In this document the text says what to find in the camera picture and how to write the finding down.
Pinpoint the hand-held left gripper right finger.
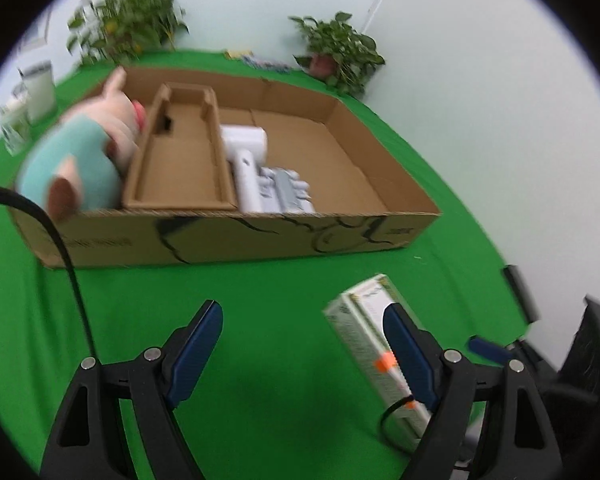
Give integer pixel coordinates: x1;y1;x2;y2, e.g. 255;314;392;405
382;302;564;480

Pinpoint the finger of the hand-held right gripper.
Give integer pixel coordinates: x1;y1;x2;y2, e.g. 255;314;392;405
467;335;562;391

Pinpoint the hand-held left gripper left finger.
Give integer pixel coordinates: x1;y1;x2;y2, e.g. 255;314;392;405
40;300;225;480

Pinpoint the green and white carton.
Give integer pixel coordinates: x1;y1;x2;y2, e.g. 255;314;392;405
324;274;434;454

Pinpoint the large cardboard box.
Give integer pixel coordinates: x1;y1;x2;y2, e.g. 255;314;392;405
10;65;442;270

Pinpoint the cardboard insert tray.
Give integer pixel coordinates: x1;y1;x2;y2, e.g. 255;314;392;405
122;82;240;212

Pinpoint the grey ribbed plastic part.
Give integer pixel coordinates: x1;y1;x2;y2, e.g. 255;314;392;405
257;166;314;214

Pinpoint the white hair dryer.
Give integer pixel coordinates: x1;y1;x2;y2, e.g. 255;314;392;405
220;125;282;215

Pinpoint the pink pig plush toy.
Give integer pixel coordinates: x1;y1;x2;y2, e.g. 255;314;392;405
16;67;146;224

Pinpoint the leaf-print paper cup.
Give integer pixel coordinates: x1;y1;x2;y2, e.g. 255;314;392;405
0;100;34;156

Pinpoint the blue patterned packet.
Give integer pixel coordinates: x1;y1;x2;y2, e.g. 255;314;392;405
242;55;291;72

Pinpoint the white jug with black lid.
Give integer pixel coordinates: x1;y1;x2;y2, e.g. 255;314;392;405
20;60;57;124

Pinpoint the small potted plant pink pot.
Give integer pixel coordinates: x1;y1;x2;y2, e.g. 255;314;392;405
289;11;386;97

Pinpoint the large bushy potted plant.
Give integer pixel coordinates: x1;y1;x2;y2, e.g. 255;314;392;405
66;0;189;67

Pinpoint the thin black cable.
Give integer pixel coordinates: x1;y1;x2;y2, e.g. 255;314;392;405
379;396;417;442

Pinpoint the thick black cable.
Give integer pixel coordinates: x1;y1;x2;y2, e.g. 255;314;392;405
0;186;99;361

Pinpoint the large framed wall picture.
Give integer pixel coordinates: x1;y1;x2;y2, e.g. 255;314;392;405
20;9;52;53

